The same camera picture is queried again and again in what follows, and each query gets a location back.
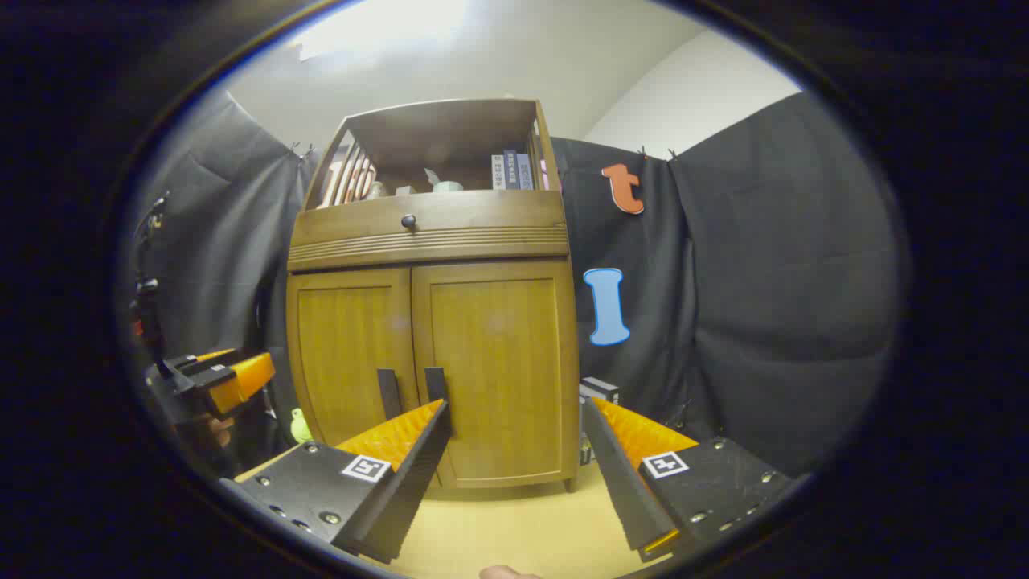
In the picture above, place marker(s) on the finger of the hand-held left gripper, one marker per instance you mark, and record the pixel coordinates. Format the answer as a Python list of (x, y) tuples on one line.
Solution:
[(245, 382), (211, 356)]

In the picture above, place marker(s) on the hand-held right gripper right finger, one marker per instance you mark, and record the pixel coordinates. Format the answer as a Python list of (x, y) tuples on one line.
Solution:
[(623, 482)]

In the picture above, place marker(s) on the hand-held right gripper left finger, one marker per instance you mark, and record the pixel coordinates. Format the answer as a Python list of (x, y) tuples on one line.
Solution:
[(418, 474)]

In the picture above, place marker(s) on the wooden cabinet door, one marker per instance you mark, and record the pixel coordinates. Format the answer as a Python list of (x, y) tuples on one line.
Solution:
[(498, 354), (346, 354)]

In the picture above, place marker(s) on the wooden double-door shoe cabinet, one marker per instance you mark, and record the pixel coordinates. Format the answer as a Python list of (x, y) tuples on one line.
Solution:
[(450, 256)]

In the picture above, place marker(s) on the small green toy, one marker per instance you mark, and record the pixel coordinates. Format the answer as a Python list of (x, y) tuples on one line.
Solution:
[(301, 426)]

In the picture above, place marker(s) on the black and white box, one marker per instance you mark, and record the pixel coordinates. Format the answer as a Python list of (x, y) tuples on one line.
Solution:
[(599, 392)]

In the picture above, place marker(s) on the small cream jar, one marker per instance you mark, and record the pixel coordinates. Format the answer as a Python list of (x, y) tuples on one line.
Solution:
[(376, 190)]

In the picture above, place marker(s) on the black backdrop cloth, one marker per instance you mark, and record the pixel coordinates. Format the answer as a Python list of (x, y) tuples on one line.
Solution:
[(764, 281)]

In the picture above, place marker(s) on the pale teal cup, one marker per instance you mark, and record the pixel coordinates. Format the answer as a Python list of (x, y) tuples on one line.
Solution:
[(448, 186)]

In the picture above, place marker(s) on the white book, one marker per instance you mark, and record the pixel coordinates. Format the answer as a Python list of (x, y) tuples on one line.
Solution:
[(498, 173)]

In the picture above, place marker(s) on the dark book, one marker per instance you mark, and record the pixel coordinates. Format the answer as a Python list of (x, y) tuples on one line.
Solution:
[(511, 170)]

